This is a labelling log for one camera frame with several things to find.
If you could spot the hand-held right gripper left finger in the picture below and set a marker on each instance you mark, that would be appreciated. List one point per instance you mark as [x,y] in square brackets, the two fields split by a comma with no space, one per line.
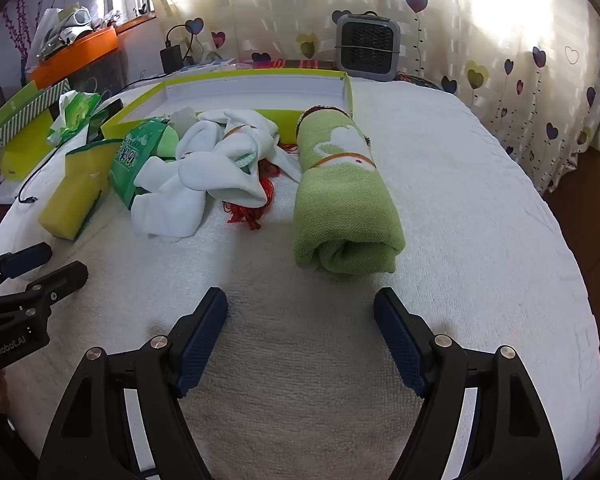
[200,350]

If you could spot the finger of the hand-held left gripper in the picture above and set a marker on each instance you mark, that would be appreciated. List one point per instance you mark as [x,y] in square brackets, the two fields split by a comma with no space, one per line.
[65,280]
[25,257]

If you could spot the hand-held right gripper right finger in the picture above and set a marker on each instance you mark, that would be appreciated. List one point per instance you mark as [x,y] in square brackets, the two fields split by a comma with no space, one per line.
[402,345]

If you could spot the yellow sponge with green pad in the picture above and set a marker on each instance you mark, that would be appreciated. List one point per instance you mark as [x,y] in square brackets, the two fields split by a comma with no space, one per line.
[70,200]

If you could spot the green printed packet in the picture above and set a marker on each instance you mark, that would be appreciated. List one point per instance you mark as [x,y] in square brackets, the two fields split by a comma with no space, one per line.
[135,160]

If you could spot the white sock bundle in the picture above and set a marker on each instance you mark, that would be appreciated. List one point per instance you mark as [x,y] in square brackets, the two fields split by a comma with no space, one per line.
[175,195]

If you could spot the green towel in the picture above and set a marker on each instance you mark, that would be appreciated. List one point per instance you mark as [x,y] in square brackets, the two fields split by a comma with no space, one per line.
[347,200]

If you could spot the light green cloth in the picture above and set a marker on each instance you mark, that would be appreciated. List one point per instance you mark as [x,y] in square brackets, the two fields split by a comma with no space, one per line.
[166,142]

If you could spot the translucent grey plastic bag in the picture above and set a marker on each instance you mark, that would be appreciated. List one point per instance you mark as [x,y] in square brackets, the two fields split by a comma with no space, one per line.
[184,119]

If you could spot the lime green shallow box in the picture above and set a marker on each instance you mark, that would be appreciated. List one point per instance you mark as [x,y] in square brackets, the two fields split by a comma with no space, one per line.
[250,87]

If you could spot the green striped box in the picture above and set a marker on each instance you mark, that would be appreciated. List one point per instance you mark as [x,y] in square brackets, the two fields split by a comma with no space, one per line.
[25,130]

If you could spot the green white plastic bag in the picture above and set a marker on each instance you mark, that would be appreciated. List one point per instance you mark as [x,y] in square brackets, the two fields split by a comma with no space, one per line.
[75,115]

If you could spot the black phone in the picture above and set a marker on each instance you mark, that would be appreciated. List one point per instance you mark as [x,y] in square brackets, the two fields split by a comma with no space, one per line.
[107,120]

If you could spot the dark glass tank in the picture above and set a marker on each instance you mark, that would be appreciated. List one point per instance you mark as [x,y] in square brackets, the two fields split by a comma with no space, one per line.
[100,72]

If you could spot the orange tray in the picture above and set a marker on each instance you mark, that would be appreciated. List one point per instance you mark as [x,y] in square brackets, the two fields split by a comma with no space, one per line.
[75,55]

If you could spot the pile of white packets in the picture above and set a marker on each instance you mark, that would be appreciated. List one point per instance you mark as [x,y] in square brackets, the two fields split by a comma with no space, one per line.
[65,27]

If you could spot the black charger adapter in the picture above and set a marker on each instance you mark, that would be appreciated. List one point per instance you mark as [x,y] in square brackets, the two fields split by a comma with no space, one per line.
[171,59]

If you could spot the white blue power strip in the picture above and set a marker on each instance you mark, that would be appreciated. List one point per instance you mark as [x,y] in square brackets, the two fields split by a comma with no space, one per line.
[210,64]

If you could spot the plaid bed sheet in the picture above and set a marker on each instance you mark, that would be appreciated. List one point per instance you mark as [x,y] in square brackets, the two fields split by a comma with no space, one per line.
[290,64]

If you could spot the grey space heater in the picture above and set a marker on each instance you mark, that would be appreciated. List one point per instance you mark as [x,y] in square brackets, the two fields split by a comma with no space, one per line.
[367,42]

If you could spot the heart print curtain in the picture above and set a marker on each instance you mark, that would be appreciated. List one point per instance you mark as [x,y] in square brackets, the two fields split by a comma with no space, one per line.
[480,35]

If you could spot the pink branch wall decal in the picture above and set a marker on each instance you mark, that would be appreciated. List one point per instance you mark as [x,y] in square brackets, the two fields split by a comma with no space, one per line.
[17,20]

